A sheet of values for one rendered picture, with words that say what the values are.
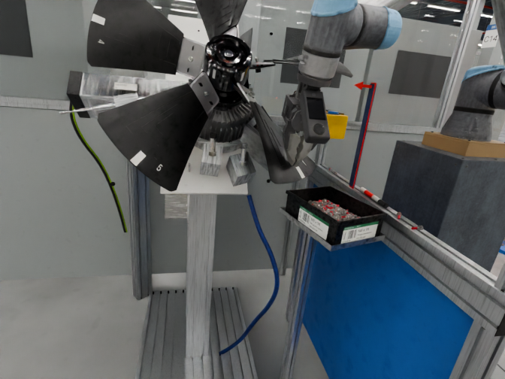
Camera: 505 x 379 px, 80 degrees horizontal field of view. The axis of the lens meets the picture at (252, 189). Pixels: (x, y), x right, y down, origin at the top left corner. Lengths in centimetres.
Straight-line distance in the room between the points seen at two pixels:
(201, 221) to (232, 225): 74
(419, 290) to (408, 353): 17
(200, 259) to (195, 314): 25
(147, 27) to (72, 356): 133
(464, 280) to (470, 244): 56
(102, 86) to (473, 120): 115
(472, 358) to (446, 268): 17
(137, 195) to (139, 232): 20
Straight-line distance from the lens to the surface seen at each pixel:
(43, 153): 175
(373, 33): 69
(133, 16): 92
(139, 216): 159
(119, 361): 158
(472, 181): 117
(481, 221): 128
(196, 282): 119
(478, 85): 124
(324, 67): 64
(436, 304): 83
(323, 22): 63
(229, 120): 90
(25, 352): 174
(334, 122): 122
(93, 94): 95
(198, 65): 88
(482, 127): 125
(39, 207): 185
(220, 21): 98
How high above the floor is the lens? 116
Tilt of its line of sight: 20 degrees down
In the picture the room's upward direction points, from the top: 6 degrees clockwise
